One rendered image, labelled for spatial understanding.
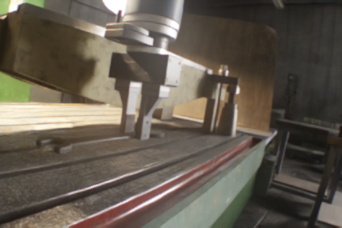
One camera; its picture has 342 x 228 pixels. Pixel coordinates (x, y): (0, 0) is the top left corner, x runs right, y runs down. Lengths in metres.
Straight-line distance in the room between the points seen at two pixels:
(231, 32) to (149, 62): 1.20
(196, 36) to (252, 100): 0.53
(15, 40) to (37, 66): 0.06
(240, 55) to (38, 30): 1.26
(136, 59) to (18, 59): 0.20
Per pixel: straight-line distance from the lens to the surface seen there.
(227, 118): 0.95
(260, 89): 1.45
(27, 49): 0.41
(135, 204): 0.33
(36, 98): 5.25
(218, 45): 1.51
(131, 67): 0.42
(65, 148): 0.31
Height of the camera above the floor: 0.98
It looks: 6 degrees down
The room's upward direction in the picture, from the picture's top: 9 degrees clockwise
